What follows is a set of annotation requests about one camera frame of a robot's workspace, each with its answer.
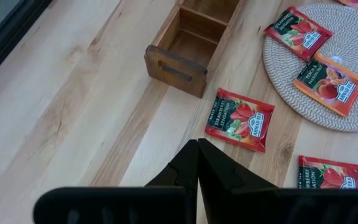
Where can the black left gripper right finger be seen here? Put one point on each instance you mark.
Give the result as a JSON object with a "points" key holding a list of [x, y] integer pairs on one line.
{"points": [[219, 171]]}

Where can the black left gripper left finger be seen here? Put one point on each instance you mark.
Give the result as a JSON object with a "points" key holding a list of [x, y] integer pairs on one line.
{"points": [[185, 168]]}

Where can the red strawberry tea sachet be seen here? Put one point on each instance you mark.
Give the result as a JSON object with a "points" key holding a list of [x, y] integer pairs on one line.
{"points": [[239, 119], [298, 32], [329, 172]]}

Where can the wooden three-compartment tea box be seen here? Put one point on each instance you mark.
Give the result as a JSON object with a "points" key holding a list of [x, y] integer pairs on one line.
{"points": [[176, 77]]}

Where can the round woven beige placemat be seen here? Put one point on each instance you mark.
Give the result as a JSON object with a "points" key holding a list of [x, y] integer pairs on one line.
{"points": [[291, 90]]}

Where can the black aluminium table frame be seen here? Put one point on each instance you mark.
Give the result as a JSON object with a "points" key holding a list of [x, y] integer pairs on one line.
{"points": [[8, 34]]}

